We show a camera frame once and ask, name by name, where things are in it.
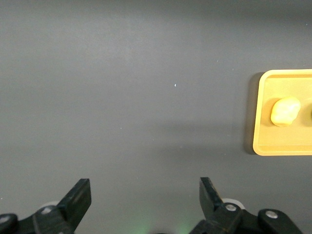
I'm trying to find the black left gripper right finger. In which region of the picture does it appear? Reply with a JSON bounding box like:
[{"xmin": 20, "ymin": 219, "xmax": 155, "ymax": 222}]
[{"xmin": 189, "ymin": 177, "xmax": 303, "ymax": 234}]

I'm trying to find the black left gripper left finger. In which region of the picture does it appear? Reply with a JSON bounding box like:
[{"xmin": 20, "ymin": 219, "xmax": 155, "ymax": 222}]
[{"xmin": 0, "ymin": 178, "xmax": 92, "ymax": 234}]

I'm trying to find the yellow potato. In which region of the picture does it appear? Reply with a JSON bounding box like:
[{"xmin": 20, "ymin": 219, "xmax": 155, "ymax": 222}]
[{"xmin": 270, "ymin": 97, "xmax": 301, "ymax": 127}]

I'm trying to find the yellow plastic tray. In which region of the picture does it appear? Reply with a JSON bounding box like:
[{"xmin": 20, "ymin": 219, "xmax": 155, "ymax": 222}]
[{"xmin": 253, "ymin": 69, "xmax": 312, "ymax": 156}]

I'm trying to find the dark grey table mat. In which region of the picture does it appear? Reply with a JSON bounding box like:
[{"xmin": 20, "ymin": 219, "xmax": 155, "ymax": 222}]
[{"xmin": 0, "ymin": 0, "xmax": 312, "ymax": 234}]

